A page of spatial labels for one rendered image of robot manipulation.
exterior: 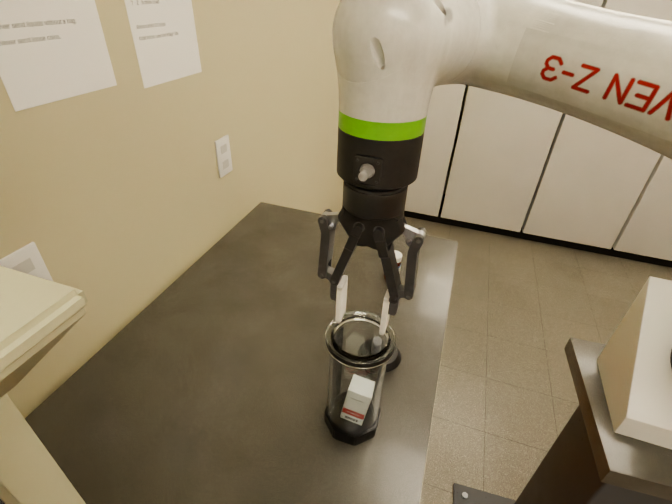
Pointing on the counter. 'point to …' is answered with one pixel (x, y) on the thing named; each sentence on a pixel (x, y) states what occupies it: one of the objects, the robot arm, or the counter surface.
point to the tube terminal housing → (29, 464)
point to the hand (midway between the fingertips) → (363, 307)
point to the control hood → (32, 321)
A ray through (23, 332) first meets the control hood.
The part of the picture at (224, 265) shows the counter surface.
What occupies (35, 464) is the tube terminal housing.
